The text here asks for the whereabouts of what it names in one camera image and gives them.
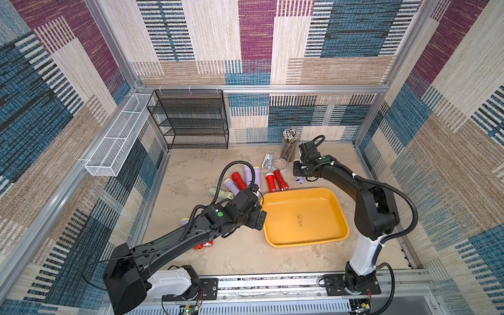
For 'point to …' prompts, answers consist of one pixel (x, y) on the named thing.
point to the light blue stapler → (267, 163)
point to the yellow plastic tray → (304, 216)
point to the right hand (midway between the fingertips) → (300, 171)
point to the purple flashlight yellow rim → (230, 185)
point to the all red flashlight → (237, 178)
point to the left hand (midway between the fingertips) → (257, 212)
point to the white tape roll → (280, 163)
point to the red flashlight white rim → (271, 182)
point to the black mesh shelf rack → (191, 119)
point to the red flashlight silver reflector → (281, 180)
